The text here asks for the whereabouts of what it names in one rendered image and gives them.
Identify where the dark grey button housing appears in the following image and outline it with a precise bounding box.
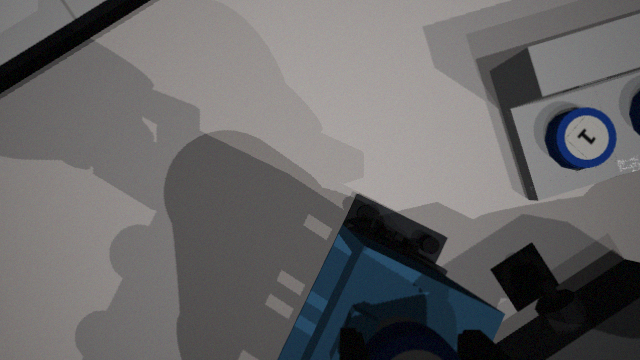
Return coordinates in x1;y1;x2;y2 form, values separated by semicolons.
490;243;640;360

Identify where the black table edge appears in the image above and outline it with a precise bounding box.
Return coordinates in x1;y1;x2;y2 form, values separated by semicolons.
0;0;150;94

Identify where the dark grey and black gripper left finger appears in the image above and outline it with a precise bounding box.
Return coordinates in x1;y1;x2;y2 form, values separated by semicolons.
340;328;370;360

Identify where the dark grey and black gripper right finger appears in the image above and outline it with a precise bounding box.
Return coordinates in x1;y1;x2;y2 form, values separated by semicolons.
457;330;513;360

